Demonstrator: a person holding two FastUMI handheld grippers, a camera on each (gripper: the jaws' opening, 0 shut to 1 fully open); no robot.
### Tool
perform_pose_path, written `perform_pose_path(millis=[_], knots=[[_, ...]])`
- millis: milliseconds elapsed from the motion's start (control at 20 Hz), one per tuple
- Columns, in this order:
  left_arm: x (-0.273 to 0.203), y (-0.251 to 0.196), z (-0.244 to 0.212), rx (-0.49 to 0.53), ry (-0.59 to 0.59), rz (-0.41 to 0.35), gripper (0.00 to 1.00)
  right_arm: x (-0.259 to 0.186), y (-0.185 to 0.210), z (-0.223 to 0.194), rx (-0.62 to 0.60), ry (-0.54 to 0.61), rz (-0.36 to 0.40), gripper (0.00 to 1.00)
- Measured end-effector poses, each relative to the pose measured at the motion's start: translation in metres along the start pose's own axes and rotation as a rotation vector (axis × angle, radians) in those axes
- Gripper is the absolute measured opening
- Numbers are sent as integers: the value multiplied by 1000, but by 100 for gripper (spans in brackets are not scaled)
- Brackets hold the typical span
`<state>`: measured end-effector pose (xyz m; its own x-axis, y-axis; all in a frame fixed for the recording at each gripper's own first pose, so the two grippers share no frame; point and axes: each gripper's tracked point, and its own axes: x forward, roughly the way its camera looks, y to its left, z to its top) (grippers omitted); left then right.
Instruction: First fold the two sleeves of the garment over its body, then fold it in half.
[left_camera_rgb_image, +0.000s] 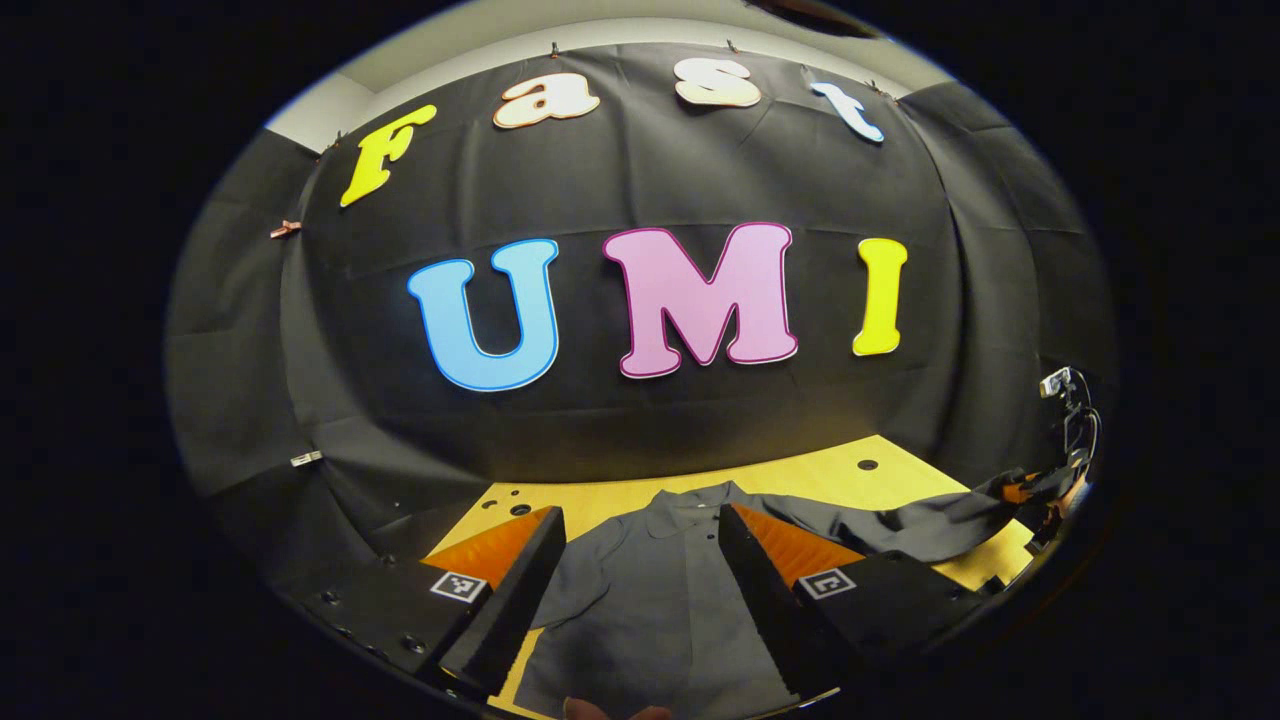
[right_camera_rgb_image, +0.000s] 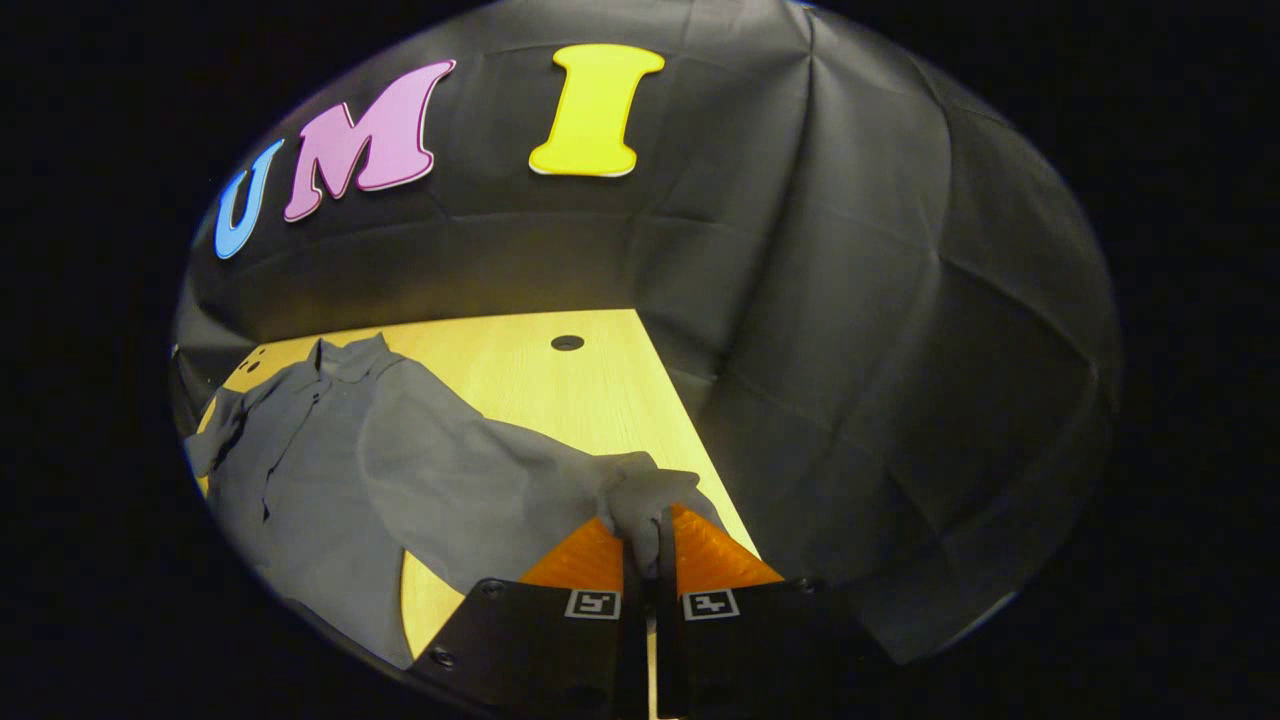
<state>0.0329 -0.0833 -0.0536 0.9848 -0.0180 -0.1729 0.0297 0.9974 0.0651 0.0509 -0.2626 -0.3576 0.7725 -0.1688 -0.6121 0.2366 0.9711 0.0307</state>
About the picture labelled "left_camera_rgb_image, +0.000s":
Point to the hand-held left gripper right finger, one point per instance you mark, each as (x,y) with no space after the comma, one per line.
(765,610)

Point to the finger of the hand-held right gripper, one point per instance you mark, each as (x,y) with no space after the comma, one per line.
(1020,490)

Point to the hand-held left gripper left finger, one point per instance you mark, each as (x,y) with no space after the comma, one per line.
(515,620)

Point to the grey collared shirt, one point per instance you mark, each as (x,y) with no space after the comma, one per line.
(650,600)

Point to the black backdrop cloth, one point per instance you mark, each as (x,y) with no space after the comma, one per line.
(600,430)

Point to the silver binder clip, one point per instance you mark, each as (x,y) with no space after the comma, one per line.
(305,458)

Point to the copper clip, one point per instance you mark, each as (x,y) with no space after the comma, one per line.
(285,229)

